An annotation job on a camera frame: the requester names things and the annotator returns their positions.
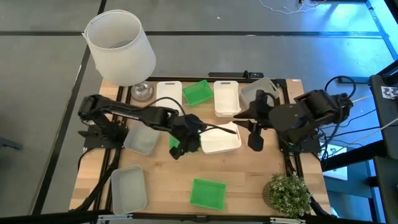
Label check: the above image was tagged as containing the grey metal foot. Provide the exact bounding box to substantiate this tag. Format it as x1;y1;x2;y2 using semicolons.
0;136;24;151

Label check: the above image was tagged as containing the thick white cable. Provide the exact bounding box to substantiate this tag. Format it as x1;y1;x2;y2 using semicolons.
351;116;398;147

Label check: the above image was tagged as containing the white flat sheet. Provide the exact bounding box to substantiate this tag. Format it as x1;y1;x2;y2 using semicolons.
324;146;348;181

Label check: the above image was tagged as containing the black side cart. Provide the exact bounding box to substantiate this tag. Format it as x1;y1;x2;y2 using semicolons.
320;58;398;224

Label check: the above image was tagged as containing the black flat mounting bracket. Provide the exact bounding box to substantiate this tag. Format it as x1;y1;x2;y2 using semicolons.
208;70;265;80

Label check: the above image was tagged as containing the black aluminium table frame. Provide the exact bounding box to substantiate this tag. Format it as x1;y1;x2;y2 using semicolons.
70;76;332;224

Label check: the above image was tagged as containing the silver metal bracket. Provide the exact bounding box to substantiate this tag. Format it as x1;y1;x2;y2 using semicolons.
269;217;306;224
98;213;134;222

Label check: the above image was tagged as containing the black floor cable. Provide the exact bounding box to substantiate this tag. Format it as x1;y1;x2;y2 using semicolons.
320;125;382;139
338;108;377;130

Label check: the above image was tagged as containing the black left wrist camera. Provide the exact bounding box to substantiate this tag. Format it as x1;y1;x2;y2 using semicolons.
169;146;187;161

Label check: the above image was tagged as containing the white shade table lamp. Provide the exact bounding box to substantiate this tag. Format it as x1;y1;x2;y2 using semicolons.
82;9;157;102

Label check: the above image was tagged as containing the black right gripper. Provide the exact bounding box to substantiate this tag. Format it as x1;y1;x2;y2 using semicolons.
233;89;277;132

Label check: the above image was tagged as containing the white fiducial marker sheet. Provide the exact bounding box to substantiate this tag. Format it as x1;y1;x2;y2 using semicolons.
381;85;398;100

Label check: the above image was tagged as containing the grey plastic basket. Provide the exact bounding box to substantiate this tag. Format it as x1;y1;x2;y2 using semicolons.
123;121;161;156
239;77;280;110
110;164;149;216

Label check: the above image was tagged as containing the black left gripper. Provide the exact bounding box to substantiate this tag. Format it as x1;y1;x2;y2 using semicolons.
172;113;238;154

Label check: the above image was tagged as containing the small potted green plant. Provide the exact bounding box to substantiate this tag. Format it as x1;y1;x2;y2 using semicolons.
262;172;313;218

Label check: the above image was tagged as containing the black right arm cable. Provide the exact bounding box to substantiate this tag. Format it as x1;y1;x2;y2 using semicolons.
325;75;358;100

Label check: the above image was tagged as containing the thin white cable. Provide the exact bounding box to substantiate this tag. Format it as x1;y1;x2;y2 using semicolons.
259;0;327;15

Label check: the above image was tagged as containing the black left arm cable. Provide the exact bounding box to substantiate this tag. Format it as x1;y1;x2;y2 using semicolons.
133;96;189;121

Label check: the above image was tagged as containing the yellow power cable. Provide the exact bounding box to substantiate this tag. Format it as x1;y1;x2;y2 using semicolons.
352;95;373;104

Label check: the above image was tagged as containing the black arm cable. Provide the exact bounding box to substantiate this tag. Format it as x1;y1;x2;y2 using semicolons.
325;75;358;100
133;96;189;121

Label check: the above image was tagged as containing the white plastic basket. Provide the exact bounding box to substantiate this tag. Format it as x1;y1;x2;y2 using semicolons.
213;80;242;118
200;121;243;155
155;80;183;114

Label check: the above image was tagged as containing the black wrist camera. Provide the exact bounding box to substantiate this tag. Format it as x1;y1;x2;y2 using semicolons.
248;130;265;152
169;146;187;161

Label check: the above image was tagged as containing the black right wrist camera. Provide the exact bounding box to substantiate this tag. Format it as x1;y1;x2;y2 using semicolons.
248;130;265;152

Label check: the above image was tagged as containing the green plastic basket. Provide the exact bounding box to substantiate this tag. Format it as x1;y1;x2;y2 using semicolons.
169;134;181;150
189;178;227;211
182;79;215;107

